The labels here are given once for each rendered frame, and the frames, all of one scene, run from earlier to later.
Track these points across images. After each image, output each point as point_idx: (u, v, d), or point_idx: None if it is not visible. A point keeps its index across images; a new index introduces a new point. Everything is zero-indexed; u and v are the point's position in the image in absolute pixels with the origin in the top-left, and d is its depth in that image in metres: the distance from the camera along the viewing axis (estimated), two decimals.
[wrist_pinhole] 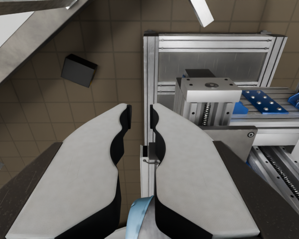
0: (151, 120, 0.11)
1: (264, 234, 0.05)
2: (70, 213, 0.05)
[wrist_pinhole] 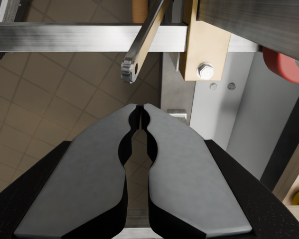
0: (142, 120, 0.11)
1: (256, 231, 0.05)
2: (77, 212, 0.05)
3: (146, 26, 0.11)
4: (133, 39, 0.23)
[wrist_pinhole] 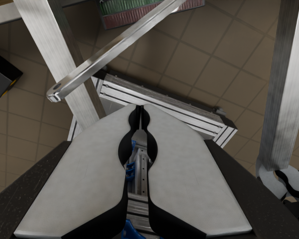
0: (142, 120, 0.11)
1: (256, 231, 0.05)
2: (77, 212, 0.05)
3: (94, 58, 0.13)
4: None
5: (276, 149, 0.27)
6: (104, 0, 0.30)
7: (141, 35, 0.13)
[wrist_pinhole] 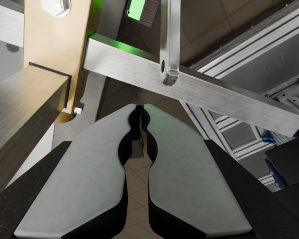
0: (142, 120, 0.11)
1: (256, 231, 0.05)
2: (77, 212, 0.05)
3: (165, 10, 0.10)
4: None
5: None
6: (128, 9, 0.29)
7: None
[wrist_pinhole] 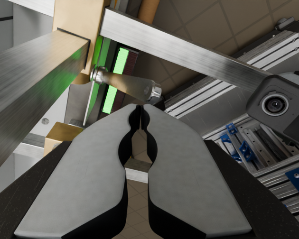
0: (142, 121, 0.11)
1: (256, 231, 0.05)
2: (77, 212, 0.05)
3: (130, 95, 0.14)
4: (129, 32, 0.23)
5: (246, 85, 0.27)
6: (102, 108, 0.47)
7: (126, 77, 0.17)
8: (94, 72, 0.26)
